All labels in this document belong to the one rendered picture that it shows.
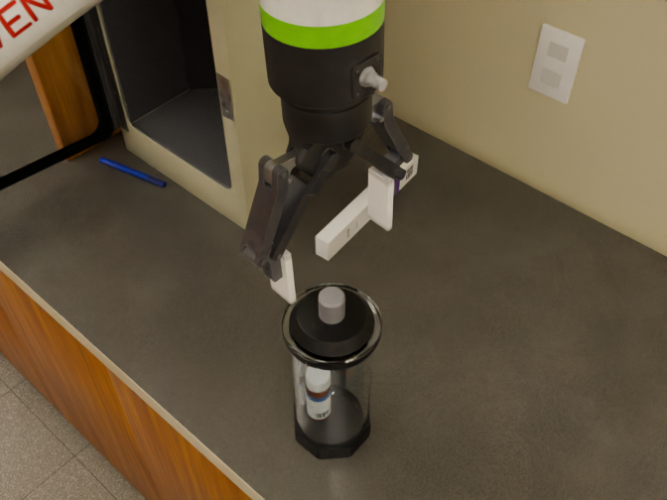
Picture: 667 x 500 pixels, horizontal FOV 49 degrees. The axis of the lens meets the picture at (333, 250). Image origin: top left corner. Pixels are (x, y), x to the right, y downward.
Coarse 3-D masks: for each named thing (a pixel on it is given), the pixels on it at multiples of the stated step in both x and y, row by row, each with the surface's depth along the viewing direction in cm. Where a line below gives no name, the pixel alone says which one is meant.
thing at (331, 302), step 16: (336, 288) 76; (304, 304) 78; (320, 304) 75; (336, 304) 74; (352, 304) 78; (304, 320) 77; (320, 320) 77; (336, 320) 76; (352, 320) 77; (368, 320) 77; (304, 336) 76; (320, 336) 75; (336, 336) 75; (352, 336) 75; (368, 336) 77; (320, 352) 75; (336, 352) 75
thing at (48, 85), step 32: (64, 32) 110; (32, 64) 109; (64, 64) 113; (0, 96) 109; (32, 96) 112; (64, 96) 116; (0, 128) 111; (32, 128) 115; (64, 128) 119; (0, 160) 114; (32, 160) 118
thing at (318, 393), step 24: (312, 288) 81; (288, 312) 79; (288, 336) 77; (312, 360) 75; (336, 360) 75; (312, 384) 80; (336, 384) 79; (360, 384) 82; (312, 408) 84; (336, 408) 83; (360, 408) 86; (312, 432) 88; (336, 432) 87; (360, 432) 91
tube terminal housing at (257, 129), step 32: (224, 0) 88; (256, 0) 93; (224, 32) 91; (256, 32) 95; (224, 64) 95; (256, 64) 99; (256, 96) 102; (128, 128) 127; (224, 128) 104; (256, 128) 106; (160, 160) 125; (256, 160) 110; (192, 192) 124; (224, 192) 116
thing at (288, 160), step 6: (294, 150) 61; (282, 156) 60; (288, 156) 60; (294, 156) 60; (270, 162) 59; (276, 162) 59; (282, 162) 59; (288, 162) 60; (294, 162) 60; (264, 168) 59; (270, 168) 59; (288, 168) 60; (264, 174) 60; (270, 174) 59; (270, 180) 59
